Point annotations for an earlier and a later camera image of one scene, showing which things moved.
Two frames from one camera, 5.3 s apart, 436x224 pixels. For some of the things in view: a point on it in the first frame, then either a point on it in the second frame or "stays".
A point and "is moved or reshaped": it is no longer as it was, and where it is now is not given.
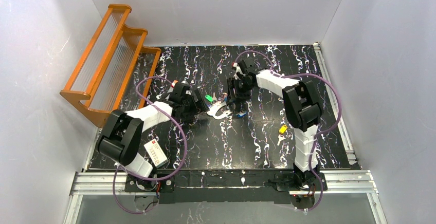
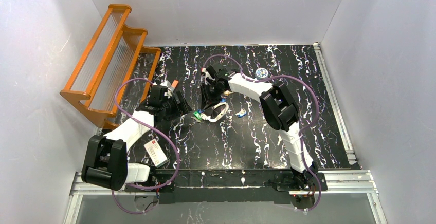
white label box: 156,152 stays
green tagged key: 210,98 is moved or reshaped
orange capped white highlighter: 172,86 stays
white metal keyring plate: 216,106 is moved or reshaped
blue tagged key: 240,114 stays
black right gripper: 233,93 to 210,94
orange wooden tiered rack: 115,69 stays
